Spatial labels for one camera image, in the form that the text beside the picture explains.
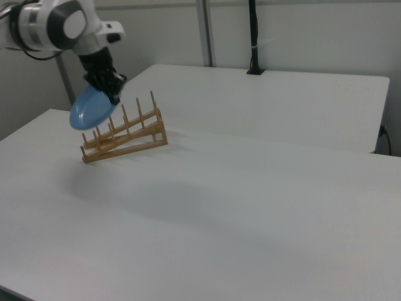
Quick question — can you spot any wooden plate rack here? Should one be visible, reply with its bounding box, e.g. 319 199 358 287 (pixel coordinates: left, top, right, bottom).
80 90 169 165

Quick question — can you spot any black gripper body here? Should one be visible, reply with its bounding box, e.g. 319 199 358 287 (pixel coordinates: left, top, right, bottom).
76 46 115 78

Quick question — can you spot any grey partition post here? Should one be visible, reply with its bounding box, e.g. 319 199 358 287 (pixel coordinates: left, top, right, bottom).
195 0 217 68

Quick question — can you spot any black camera stand pole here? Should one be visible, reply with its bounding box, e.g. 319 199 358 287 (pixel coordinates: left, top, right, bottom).
246 0 267 76

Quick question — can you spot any blue round plate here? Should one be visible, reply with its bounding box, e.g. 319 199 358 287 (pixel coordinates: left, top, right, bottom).
68 84 117 131

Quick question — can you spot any black cable at wall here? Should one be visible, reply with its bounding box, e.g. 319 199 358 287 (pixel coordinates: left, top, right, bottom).
380 124 393 156

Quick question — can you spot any grey metal post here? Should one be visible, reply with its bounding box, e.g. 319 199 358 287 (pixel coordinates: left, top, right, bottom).
55 56 79 111

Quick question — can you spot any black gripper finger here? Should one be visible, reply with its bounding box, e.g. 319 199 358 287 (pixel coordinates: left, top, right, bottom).
82 73 109 92
105 72 128 106

